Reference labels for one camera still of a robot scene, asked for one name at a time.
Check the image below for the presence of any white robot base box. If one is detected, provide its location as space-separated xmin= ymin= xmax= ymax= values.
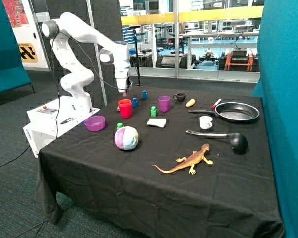
xmin=23 ymin=96 xmax=99 ymax=158

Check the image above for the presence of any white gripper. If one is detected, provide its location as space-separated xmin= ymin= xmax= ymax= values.
xmin=115 ymin=68 xmax=132 ymax=97

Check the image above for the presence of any white sponge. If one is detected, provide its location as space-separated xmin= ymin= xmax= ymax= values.
xmin=147 ymin=118 xmax=167 ymax=128

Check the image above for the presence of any blue block near cup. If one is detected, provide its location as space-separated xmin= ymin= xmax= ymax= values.
xmin=132 ymin=98 xmax=139 ymax=108

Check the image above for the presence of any purple plastic cup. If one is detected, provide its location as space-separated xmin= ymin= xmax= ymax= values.
xmin=158 ymin=95 xmax=171 ymax=112

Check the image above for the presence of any green block centre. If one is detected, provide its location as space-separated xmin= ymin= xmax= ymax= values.
xmin=150 ymin=106 xmax=157 ymax=117

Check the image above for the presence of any black frying pan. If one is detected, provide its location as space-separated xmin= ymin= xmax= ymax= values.
xmin=188 ymin=102 xmax=260 ymax=123

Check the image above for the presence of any black tablecloth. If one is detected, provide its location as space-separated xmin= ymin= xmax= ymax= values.
xmin=36 ymin=86 xmax=285 ymax=238

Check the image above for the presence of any blue block far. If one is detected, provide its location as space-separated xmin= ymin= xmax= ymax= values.
xmin=142 ymin=90 xmax=148 ymax=100

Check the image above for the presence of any red plastic cup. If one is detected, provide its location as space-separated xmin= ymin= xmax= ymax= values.
xmin=118 ymin=99 xmax=132 ymax=119

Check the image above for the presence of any purple plastic bowl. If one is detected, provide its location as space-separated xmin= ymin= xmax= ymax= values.
xmin=84 ymin=115 xmax=106 ymax=132

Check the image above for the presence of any green block near ball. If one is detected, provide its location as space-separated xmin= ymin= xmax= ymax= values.
xmin=116 ymin=122 xmax=124 ymax=130

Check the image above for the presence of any red white marker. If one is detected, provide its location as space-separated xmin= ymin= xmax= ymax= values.
xmin=211 ymin=99 xmax=221 ymax=109

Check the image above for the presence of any white mug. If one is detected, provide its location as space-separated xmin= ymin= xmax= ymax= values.
xmin=199 ymin=116 xmax=213 ymax=130

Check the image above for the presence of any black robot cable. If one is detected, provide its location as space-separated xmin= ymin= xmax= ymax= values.
xmin=50 ymin=31 xmax=121 ymax=139

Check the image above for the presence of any teal sofa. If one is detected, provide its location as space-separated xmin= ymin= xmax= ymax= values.
xmin=0 ymin=0 xmax=32 ymax=93

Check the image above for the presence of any pastel fabric ball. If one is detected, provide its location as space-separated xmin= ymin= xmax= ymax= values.
xmin=114 ymin=126 xmax=139 ymax=150

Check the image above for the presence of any small black cup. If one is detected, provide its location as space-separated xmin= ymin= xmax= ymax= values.
xmin=173 ymin=93 xmax=186 ymax=102

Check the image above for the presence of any teal partition right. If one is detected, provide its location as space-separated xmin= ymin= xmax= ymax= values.
xmin=253 ymin=0 xmax=298 ymax=238

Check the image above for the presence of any orange toy lizard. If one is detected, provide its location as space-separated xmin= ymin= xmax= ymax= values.
xmin=152 ymin=143 xmax=213 ymax=175

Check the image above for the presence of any black ladle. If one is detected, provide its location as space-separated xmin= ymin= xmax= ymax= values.
xmin=186 ymin=130 xmax=248 ymax=153

